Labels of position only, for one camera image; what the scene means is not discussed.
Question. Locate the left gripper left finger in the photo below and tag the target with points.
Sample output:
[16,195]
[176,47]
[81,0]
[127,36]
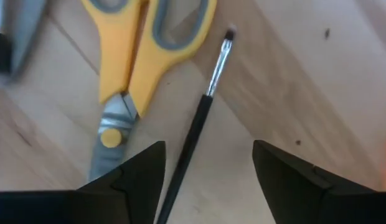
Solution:
[102,205]

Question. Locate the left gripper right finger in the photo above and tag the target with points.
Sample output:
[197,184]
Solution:
[320,205]

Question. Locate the thin black paint brush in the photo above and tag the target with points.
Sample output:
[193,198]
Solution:
[196,124]

